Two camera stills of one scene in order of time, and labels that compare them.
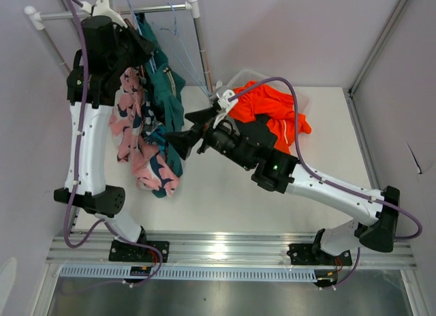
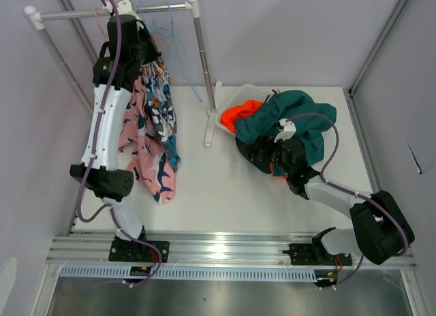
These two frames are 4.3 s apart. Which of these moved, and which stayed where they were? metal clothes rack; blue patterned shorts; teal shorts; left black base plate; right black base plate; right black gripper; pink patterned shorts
Moved: blue patterned shorts; teal shorts; right black gripper
Stayed: pink patterned shorts; right black base plate; left black base plate; metal clothes rack
